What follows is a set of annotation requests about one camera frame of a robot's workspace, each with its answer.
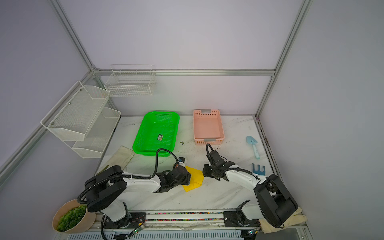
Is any yellow paper napkin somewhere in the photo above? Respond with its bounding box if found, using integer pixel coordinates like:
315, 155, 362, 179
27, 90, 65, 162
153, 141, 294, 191
183, 167, 204, 192

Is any white wire basket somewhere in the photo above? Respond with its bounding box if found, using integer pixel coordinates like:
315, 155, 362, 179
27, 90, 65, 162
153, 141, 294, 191
105, 65, 156, 97

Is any blue yellow garden rake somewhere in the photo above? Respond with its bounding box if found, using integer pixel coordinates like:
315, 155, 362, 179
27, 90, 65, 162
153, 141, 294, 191
252, 164, 266, 176

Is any pink plastic basket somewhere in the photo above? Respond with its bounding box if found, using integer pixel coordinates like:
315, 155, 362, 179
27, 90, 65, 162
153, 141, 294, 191
193, 109, 225, 145

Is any light blue garden trowel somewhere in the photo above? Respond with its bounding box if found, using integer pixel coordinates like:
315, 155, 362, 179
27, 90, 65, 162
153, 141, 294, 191
246, 136, 261, 160

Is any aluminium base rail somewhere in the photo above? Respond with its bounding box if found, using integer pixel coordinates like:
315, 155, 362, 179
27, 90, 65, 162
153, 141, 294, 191
103, 209, 265, 233

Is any white mesh two-tier shelf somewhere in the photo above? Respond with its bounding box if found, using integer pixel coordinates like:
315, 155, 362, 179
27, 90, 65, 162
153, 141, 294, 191
41, 82, 121, 159

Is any green plastic basket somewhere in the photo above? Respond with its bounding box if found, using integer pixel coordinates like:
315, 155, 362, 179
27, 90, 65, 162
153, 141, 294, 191
133, 111, 180, 157

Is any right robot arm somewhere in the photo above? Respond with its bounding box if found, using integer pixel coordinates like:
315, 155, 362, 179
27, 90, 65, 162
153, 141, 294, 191
203, 145, 299, 229

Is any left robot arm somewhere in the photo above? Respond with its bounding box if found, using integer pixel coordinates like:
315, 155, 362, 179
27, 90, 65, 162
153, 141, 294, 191
77, 148, 192, 240

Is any cream work glove right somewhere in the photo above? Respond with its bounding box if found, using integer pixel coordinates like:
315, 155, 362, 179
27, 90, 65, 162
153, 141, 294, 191
259, 207, 308, 234

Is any paper bag with greens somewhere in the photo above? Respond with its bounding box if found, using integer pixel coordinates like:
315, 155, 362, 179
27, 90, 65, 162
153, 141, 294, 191
52, 200, 96, 234

